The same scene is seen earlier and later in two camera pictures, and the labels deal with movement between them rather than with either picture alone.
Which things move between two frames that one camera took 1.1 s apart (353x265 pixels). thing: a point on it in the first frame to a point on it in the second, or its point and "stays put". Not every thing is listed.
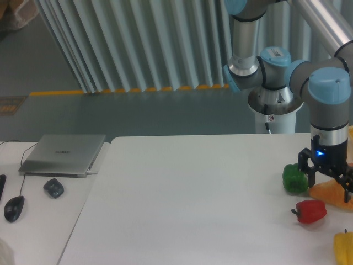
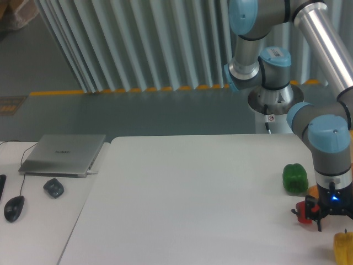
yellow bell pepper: (343, 244) stays put
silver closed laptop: (63, 155) stays put
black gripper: (332, 157) to (331, 201)
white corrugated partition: (115, 46) stays put
